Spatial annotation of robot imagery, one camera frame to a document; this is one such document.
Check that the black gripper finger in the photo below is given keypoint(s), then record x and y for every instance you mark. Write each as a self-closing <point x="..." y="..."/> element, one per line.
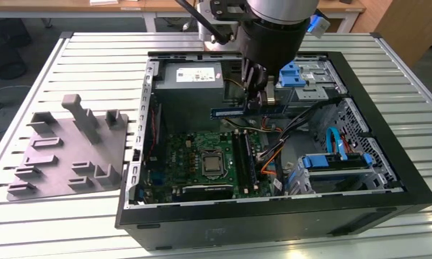
<point x="248" y="81"/>
<point x="265" y="91"/>

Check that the RAM stick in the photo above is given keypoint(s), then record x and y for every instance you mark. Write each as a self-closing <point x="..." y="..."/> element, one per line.
<point x="227" y="113"/>

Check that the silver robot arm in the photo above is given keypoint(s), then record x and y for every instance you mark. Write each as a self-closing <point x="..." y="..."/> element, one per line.
<point x="280" y="10"/>

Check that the black RAM slot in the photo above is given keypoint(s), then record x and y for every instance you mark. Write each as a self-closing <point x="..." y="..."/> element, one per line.
<point x="247" y="159"/>
<point x="239" y="159"/>

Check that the blue drive bay latch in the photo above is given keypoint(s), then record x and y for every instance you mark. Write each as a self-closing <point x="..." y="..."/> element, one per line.
<point x="290" y="78"/>

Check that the metal drive cage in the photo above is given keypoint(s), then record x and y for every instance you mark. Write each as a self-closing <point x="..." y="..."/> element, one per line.
<point x="310" y="94"/>

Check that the grey power supply unit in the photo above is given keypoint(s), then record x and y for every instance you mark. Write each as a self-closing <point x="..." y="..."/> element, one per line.
<point x="187" y="102"/>

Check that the white board power connector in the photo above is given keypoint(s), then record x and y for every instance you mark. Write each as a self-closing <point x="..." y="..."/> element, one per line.
<point x="260" y="156"/>

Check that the blue disk carrier with disk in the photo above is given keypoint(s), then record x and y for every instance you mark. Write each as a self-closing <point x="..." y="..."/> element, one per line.
<point x="315" y="161"/>

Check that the silver CPU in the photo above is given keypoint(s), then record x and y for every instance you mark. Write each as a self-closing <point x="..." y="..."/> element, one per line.
<point x="212" y="163"/>

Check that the green motherboard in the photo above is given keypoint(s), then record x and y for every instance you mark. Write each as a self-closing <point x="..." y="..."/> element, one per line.
<point x="187" y="151"/>

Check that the metal disk bay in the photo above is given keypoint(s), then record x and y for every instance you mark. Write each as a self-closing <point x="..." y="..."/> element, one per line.
<point x="346" y="172"/>

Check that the brown cabinet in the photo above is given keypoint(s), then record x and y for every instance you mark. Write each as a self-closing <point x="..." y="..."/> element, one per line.
<point x="410" y="27"/>

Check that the black graphics card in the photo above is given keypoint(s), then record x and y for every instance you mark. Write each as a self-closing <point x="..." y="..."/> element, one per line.
<point x="207" y="190"/>

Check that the white box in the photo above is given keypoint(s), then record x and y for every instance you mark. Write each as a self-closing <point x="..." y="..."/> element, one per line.
<point x="104" y="2"/>

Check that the black PC case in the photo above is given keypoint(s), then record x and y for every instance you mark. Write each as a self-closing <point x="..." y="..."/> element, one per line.
<point x="274" y="226"/>

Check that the grey parts rack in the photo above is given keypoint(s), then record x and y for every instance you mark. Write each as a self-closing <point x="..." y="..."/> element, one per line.
<point x="75" y="145"/>

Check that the wooden desk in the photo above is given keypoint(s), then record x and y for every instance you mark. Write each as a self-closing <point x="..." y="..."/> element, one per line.
<point x="57" y="6"/>

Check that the black chair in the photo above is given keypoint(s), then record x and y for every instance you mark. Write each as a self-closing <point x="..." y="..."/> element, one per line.
<point x="7" y="54"/>

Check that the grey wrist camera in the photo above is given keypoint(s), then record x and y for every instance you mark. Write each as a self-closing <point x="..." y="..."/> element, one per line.
<point x="320" y="25"/>

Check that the black camera bracket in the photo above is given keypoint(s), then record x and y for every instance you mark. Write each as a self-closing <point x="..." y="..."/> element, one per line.
<point x="224" y="10"/>

